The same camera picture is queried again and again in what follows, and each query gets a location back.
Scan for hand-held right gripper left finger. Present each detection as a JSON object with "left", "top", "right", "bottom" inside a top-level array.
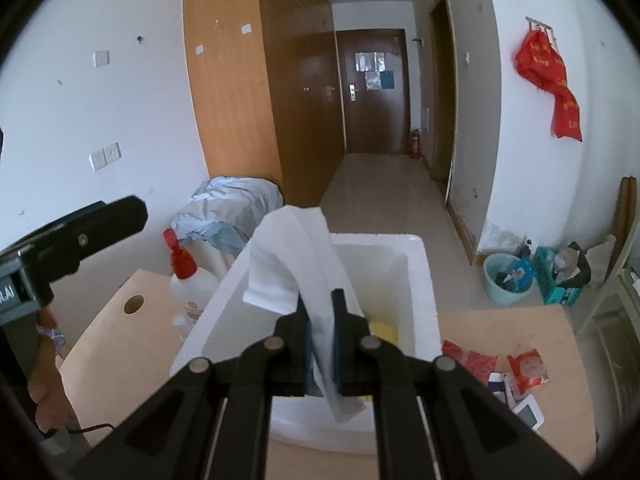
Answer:
[{"left": 70, "top": 297, "right": 314, "bottom": 480}]

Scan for dark wooden door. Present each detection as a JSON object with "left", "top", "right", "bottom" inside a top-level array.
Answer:
[{"left": 335, "top": 28, "right": 414, "bottom": 155}]

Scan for white metal bunk bed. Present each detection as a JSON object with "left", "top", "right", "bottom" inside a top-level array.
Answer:
[{"left": 575, "top": 260, "right": 640, "bottom": 401}]

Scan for small white device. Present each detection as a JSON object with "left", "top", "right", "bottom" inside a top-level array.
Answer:
[{"left": 515, "top": 395, "right": 544, "bottom": 434}]

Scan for wooden wardrobe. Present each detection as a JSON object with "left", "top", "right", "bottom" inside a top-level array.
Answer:
[{"left": 182, "top": 0, "right": 346, "bottom": 211}]

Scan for pale blue cloth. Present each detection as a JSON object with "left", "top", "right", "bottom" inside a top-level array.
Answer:
[{"left": 171, "top": 176, "right": 284, "bottom": 257}]

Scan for teal box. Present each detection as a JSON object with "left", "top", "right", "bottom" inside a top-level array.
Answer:
[{"left": 534, "top": 246, "right": 581, "bottom": 306}]

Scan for white tissue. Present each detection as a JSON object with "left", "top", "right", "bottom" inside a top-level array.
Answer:
[{"left": 243, "top": 205, "right": 371, "bottom": 424}]

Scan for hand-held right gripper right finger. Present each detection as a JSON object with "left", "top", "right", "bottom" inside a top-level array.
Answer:
[{"left": 331, "top": 288, "right": 583, "bottom": 480}]

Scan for person's left hand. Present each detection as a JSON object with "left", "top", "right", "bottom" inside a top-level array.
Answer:
[{"left": 27, "top": 306, "right": 77, "bottom": 432}]

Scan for paper notices on door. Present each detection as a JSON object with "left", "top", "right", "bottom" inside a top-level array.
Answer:
[{"left": 355, "top": 51, "right": 395, "bottom": 91}]

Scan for white red pump bottle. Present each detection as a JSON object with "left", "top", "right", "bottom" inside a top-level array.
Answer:
[{"left": 163, "top": 228, "right": 221, "bottom": 322}]

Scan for white foam box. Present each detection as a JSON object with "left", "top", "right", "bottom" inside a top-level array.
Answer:
[{"left": 170, "top": 232, "right": 441, "bottom": 456}]

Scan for white wall socket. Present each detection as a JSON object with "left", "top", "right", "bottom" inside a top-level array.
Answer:
[{"left": 89, "top": 141, "right": 123, "bottom": 171}]

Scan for yellow foam sponge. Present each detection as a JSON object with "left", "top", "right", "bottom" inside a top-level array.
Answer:
[{"left": 362, "top": 317, "right": 401, "bottom": 401}]

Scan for folded wooden board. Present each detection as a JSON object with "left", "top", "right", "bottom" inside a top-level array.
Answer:
[{"left": 607, "top": 176, "right": 640, "bottom": 282}]

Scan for teal waste bin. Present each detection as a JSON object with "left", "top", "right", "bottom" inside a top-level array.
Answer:
[{"left": 483, "top": 252, "right": 537, "bottom": 305}]

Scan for red snack packet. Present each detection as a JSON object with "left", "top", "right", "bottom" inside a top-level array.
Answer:
[
  {"left": 441, "top": 340, "right": 499, "bottom": 386},
  {"left": 506, "top": 349, "right": 550, "bottom": 394}
]

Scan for red bag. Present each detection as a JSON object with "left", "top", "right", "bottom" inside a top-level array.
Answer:
[
  {"left": 551, "top": 87, "right": 584, "bottom": 142},
  {"left": 515, "top": 30, "right": 569, "bottom": 94}
]

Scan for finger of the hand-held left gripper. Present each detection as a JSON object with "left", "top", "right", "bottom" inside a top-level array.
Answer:
[{"left": 20, "top": 196, "right": 149, "bottom": 281}]

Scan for wooden side door frame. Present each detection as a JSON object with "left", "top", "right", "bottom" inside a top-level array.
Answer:
[{"left": 429, "top": 0, "right": 459, "bottom": 209}]

